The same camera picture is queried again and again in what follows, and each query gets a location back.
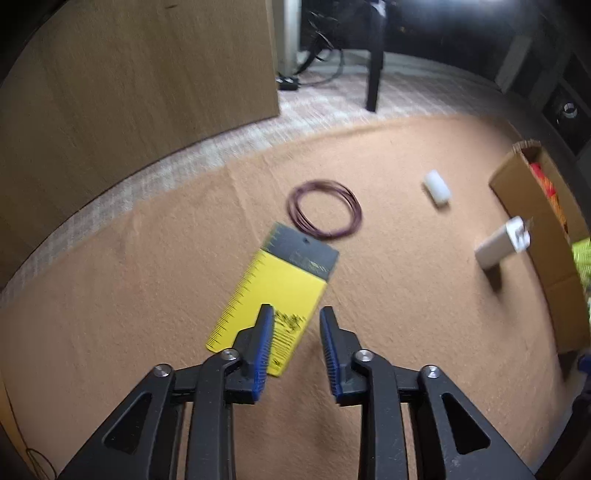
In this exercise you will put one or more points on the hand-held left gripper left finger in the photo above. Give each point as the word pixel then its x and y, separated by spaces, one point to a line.
pixel 263 350

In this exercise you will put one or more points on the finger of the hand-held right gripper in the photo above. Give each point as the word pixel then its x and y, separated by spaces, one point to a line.
pixel 585 360

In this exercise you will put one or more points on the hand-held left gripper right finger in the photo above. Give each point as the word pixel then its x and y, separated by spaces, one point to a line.
pixel 330 355

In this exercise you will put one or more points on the yellow black card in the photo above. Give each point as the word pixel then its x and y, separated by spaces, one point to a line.
pixel 277 281

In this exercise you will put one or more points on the white charger adapter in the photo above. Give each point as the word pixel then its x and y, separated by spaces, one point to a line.
pixel 496 247

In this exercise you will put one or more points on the cardboard box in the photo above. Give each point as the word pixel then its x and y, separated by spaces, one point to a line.
pixel 531 221

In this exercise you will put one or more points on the yellow plastic shuttlecock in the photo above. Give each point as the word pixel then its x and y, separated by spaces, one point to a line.
pixel 582 261

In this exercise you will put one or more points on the brown blanket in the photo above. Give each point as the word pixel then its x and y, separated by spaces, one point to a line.
pixel 415 300

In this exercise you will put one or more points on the red orange packet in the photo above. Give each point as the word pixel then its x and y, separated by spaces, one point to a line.
pixel 545 184

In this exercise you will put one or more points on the small white cap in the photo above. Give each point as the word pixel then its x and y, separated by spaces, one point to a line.
pixel 436 187

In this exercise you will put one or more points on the plaid mat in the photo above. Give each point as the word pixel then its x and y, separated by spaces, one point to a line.
pixel 323 106

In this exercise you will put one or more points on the black power strip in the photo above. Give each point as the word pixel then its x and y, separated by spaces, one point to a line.
pixel 288 83

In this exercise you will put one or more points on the wooden board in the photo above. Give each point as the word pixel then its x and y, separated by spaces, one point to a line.
pixel 138 92

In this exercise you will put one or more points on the black table leg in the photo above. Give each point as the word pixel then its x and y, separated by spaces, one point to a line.
pixel 375 69

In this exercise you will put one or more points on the white post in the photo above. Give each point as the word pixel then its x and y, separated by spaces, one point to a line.
pixel 512 64

